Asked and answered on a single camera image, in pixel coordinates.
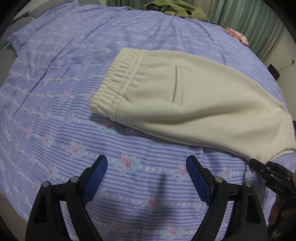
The small black speaker box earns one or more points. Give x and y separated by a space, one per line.
274 72

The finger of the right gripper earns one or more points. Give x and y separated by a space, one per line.
263 169

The purple floral bed sheet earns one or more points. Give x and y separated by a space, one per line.
48 132

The olive green garment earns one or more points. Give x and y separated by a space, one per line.
177 8

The cream sweatpants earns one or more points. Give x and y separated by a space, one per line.
191 100

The green curtain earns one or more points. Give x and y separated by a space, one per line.
254 19

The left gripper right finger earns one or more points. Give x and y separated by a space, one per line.
246 221

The pink patterned cloth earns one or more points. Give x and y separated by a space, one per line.
237 35

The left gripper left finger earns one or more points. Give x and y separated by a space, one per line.
46 220

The right hand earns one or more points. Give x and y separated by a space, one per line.
278 209

